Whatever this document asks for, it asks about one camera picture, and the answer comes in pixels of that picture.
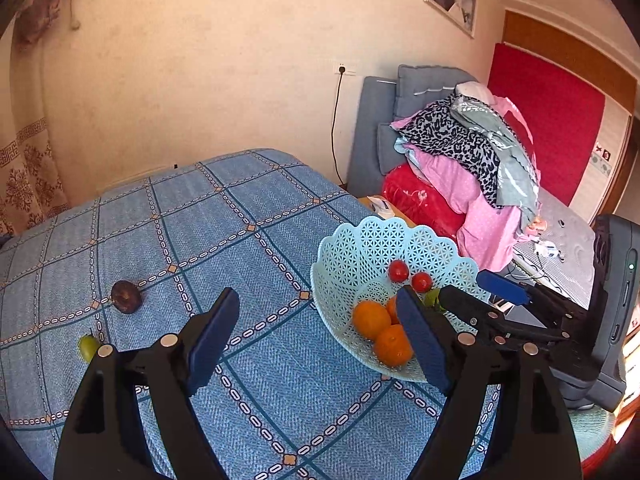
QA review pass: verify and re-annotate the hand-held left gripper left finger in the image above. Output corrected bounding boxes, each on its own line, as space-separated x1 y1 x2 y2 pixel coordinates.
54 287 241 480

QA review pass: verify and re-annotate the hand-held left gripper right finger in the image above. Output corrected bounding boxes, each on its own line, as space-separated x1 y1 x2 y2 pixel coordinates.
395 285 583 480

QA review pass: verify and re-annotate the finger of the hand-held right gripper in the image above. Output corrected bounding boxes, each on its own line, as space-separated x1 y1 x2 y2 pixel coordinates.
440 286 576 348
476 270 593 331

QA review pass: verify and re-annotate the light blue plastic basket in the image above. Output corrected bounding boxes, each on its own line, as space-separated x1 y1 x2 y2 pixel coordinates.
310 216 480 383

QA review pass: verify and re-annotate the pile of clothes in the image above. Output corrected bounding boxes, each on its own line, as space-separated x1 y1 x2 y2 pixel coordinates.
390 97 538 271

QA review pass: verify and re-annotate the grey mattress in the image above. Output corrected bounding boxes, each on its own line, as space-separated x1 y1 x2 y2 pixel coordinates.
512 190 608 311

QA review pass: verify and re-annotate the blue patterned tablecloth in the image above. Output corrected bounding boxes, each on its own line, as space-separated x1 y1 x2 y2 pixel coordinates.
0 148 501 480

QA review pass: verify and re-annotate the dark purple fruit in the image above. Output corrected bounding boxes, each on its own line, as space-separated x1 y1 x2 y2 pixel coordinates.
110 280 143 315

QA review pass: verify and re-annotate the wooden nightstand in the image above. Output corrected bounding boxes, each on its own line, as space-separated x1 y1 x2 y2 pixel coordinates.
357 195 418 228

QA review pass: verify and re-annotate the red blanket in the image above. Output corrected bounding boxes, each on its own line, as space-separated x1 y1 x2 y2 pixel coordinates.
382 162 468 241

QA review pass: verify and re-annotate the small white box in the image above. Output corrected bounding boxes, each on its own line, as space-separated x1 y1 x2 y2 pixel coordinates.
367 195 396 218

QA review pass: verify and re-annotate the pale green cloth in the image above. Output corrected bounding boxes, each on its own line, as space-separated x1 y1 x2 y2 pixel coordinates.
450 95 541 208

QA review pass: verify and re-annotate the leopard print cloth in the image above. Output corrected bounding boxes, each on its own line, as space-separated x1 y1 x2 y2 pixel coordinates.
397 97 501 206

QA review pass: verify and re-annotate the white pillow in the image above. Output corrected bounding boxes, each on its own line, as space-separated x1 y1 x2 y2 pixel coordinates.
455 81 493 103

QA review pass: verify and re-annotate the grey cushion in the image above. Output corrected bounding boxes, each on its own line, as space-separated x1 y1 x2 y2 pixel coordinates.
395 64 481 126

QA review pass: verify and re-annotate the beige patterned curtain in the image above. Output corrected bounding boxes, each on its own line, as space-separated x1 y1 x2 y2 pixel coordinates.
0 117 71 236

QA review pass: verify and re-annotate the pink hanging cloth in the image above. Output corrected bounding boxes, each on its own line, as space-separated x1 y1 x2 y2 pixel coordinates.
14 0 81 53

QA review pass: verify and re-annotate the red wall panel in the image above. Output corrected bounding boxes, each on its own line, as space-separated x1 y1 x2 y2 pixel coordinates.
487 42 606 206

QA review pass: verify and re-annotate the black power cable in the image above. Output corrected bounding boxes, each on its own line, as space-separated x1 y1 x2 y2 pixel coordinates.
330 71 348 188

